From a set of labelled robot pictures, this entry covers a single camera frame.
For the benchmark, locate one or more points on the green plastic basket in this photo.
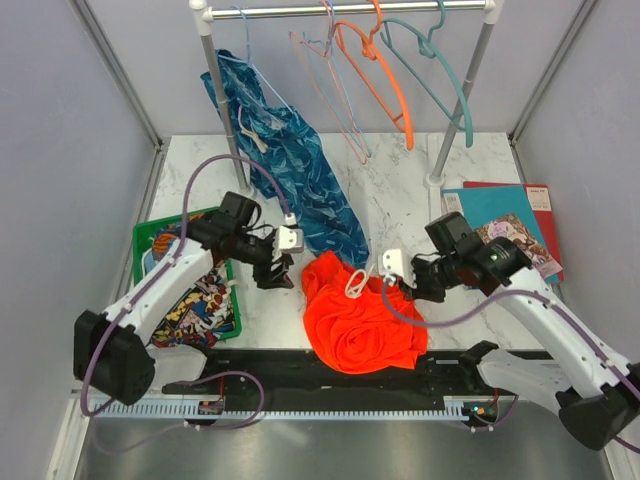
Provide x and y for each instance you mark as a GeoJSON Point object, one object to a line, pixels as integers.
{"type": "Point", "coordinates": [232, 300]}

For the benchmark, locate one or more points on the teal folder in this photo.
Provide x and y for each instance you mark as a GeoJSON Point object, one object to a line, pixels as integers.
{"type": "Point", "coordinates": [481, 205]}

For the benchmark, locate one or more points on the red book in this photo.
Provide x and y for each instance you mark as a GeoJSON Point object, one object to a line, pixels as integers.
{"type": "Point", "coordinates": [540, 202]}

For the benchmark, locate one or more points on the orange plastic hanger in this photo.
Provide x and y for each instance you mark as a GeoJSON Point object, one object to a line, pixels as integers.
{"type": "Point", "coordinates": [401, 117]}

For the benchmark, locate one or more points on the white cable duct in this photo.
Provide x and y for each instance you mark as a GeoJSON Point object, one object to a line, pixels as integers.
{"type": "Point", "coordinates": [200, 409]}

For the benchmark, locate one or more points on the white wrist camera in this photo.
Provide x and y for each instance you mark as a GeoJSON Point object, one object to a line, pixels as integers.
{"type": "Point", "coordinates": [396, 264]}
{"type": "Point", "coordinates": [289, 238]}

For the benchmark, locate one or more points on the colourful comic print shorts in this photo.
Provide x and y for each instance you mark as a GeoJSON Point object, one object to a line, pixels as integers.
{"type": "Point", "coordinates": [200, 310]}

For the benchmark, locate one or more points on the light blue wire hanger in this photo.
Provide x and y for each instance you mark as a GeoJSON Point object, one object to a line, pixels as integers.
{"type": "Point", "coordinates": [271, 55]}

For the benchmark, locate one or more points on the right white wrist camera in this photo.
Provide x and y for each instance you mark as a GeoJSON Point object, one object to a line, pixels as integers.
{"type": "Point", "coordinates": [396, 264]}

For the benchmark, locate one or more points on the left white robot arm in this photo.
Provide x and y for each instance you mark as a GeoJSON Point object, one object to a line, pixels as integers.
{"type": "Point", "coordinates": [111, 350]}

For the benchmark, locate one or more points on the pink illustrated book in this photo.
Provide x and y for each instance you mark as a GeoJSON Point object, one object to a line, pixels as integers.
{"type": "Point", "coordinates": [511, 227]}

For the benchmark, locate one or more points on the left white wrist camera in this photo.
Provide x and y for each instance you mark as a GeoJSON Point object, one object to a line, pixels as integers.
{"type": "Point", "coordinates": [289, 238]}

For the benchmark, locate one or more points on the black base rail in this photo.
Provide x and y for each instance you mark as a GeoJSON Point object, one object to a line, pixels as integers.
{"type": "Point", "coordinates": [297, 379]}

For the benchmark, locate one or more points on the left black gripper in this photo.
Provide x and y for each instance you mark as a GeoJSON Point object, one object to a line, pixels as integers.
{"type": "Point", "coordinates": [266, 279]}

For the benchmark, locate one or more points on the orange shorts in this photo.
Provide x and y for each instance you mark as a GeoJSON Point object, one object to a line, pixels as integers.
{"type": "Point", "coordinates": [358, 335]}

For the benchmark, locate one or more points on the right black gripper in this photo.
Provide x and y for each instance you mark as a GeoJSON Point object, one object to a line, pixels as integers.
{"type": "Point", "coordinates": [421, 291]}

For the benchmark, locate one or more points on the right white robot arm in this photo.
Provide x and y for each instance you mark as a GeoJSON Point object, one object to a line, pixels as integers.
{"type": "Point", "coordinates": [592, 389]}

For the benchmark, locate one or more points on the blue patterned shorts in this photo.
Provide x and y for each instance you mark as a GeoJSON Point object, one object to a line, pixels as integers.
{"type": "Point", "coordinates": [284, 144]}

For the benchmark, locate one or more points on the silver clothes rack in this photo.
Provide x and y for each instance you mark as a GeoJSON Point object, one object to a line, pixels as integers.
{"type": "Point", "coordinates": [460, 119]}

